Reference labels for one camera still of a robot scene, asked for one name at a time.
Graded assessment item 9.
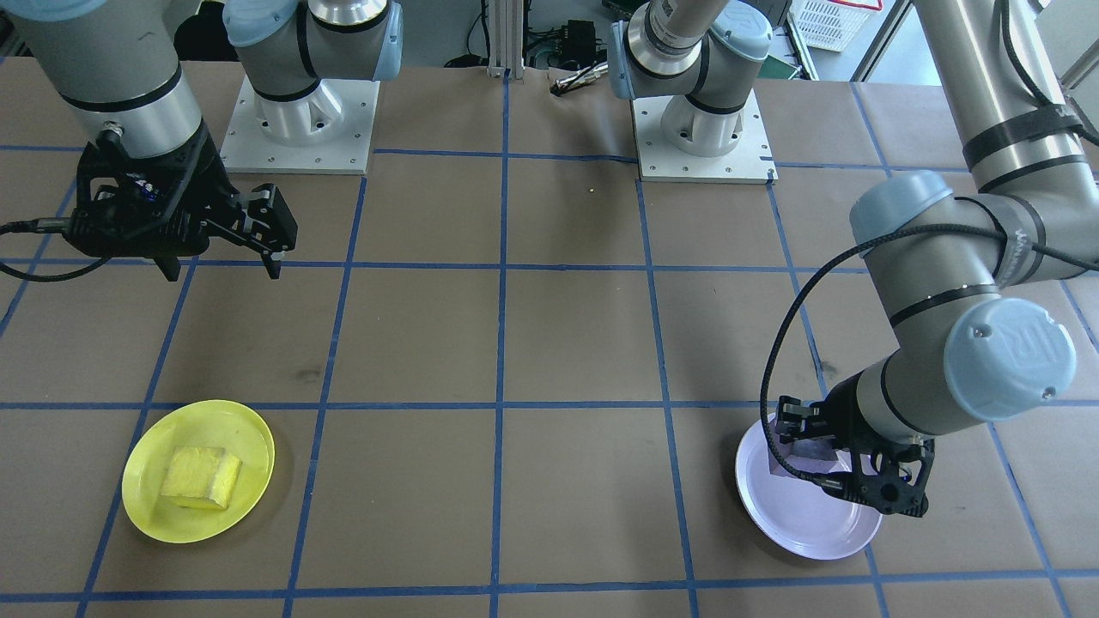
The purple plastic plate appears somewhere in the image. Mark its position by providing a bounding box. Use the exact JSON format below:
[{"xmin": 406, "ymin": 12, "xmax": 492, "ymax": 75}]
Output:
[{"xmin": 735, "ymin": 412, "xmax": 884, "ymax": 561}]

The aluminium profile post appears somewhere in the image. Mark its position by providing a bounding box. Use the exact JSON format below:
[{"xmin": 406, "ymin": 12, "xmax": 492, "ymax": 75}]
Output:
[{"xmin": 483, "ymin": 0, "xmax": 526, "ymax": 81}]

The silver metal tool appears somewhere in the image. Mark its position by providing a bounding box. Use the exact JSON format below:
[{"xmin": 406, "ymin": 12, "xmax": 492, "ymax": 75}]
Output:
[{"xmin": 549, "ymin": 62, "xmax": 610, "ymax": 97}]

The white square base plate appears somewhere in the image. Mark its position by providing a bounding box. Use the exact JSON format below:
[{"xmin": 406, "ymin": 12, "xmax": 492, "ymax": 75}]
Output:
[
  {"xmin": 221, "ymin": 76, "xmax": 380, "ymax": 175},
  {"xmin": 631, "ymin": 90, "xmax": 778, "ymax": 185}
]

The purple foam block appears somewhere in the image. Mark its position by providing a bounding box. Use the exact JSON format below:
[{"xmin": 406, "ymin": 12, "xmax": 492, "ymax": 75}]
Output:
[{"xmin": 767, "ymin": 429, "xmax": 849, "ymax": 483}]

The white mesh basket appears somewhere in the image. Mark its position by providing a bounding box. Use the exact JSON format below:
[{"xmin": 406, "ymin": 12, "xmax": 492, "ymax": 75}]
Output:
[{"xmin": 788, "ymin": 0, "xmax": 885, "ymax": 52}]

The yellow plastic plate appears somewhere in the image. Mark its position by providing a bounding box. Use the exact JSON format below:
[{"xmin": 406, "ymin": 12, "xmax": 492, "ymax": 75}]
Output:
[{"xmin": 121, "ymin": 399, "xmax": 276, "ymax": 544}]

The small black box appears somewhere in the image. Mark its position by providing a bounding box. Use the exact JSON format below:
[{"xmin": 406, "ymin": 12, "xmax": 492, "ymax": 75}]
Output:
[{"xmin": 558, "ymin": 19, "xmax": 600, "ymax": 63}]

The aluminium rail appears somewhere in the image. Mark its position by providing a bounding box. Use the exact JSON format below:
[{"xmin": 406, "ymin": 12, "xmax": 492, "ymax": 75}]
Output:
[{"xmin": 1060, "ymin": 56, "xmax": 1099, "ymax": 94}]

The yellow foam block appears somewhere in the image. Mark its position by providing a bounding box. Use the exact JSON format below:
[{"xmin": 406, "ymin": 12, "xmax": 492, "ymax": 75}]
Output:
[{"xmin": 160, "ymin": 445, "xmax": 244, "ymax": 512}]

